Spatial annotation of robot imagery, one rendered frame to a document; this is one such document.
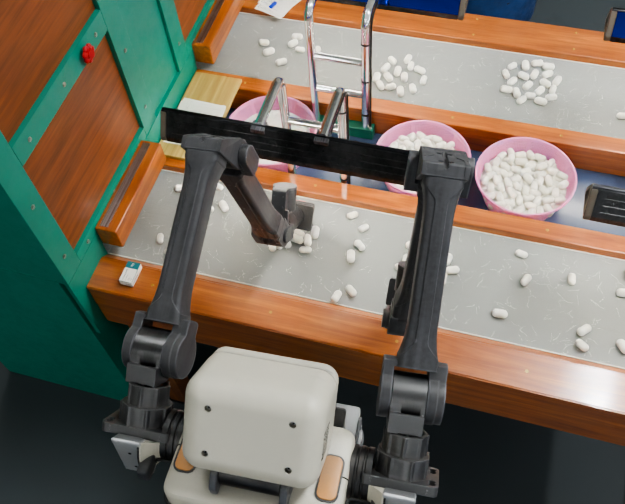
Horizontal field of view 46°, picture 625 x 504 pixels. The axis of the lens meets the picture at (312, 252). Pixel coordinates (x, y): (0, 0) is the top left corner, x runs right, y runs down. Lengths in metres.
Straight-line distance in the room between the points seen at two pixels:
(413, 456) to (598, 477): 1.43
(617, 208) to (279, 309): 0.80
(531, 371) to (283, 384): 0.84
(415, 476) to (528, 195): 1.06
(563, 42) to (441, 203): 1.36
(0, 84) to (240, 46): 1.06
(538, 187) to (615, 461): 0.95
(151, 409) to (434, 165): 0.60
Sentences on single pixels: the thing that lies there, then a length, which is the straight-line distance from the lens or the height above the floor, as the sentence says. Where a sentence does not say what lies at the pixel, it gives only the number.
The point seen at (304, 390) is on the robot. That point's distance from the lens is 1.07.
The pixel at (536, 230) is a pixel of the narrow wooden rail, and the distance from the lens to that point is 1.98.
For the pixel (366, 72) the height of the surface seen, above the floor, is 0.94.
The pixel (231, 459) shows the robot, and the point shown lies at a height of 1.32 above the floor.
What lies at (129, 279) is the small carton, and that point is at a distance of 1.93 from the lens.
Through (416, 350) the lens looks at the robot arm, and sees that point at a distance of 1.18.
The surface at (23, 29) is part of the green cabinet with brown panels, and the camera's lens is 1.63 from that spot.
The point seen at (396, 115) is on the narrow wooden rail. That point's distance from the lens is 2.19.
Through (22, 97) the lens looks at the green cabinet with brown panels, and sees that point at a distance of 1.64.
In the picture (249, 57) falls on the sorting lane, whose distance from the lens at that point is 2.42.
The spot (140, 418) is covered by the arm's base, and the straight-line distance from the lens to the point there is 1.27.
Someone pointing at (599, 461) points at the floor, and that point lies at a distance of 2.58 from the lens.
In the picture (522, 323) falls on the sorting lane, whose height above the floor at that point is 0.74.
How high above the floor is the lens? 2.37
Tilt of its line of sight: 57 degrees down
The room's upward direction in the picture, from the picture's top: 6 degrees counter-clockwise
